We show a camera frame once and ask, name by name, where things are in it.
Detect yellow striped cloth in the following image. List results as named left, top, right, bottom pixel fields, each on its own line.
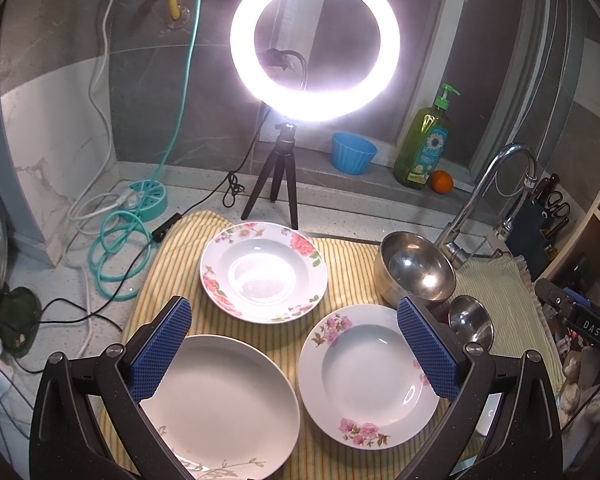
left=99, top=209, right=481, bottom=480

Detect white ring light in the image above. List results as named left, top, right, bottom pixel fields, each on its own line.
left=230, top=0, right=401, bottom=124

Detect green striped cloth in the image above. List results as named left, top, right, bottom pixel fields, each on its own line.
left=454, top=256, right=564, bottom=391

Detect chrome kitchen faucet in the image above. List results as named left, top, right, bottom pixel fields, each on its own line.
left=434, top=143, right=538, bottom=270

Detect teal cable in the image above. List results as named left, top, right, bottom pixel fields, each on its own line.
left=87, top=0, right=210, bottom=302

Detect orange fruit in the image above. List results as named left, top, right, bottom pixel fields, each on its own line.
left=428, top=170, right=454, bottom=195

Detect dark green object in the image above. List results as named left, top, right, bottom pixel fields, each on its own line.
left=0, top=287, right=42, bottom=359

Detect wooden shelf unit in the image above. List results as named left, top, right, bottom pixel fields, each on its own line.
left=540, top=188, right=600, bottom=280

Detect teal power strip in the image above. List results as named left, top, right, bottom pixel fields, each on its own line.
left=125, top=180, right=168, bottom=222

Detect black scissors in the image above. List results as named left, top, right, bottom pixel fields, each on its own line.
left=545, top=191, right=571, bottom=238

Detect large steel bowl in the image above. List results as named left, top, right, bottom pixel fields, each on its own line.
left=374, top=231, right=456, bottom=308

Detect small red steel bowl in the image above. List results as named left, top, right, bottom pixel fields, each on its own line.
left=448, top=295, right=495, bottom=351

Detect white plate red roses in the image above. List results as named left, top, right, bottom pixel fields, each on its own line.
left=199, top=222, right=328, bottom=324

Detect black cable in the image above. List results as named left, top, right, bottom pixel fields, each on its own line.
left=9, top=102, right=274, bottom=376

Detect white ceramic bowl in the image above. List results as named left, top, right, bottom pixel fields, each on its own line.
left=476, top=393, right=502, bottom=437

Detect black knife block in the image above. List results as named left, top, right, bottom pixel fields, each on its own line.
left=505, top=198, right=557, bottom=280

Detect white cable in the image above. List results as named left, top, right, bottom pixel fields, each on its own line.
left=66, top=0, right=142, bottom=361

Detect blue fluted cup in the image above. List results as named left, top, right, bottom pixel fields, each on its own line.
left=332, top=132, right=378, bottom=176

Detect white plate pink flowers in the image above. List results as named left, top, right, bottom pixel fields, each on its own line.
left=297, top=304, right=440, bottom=451

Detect white plate grey leaf pattern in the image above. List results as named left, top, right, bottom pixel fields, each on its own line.
left=140, top=335, right=300, bottom=479

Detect green dish soap bottle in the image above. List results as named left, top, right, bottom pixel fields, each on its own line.
left=393, top=84, right=460, bottom=188

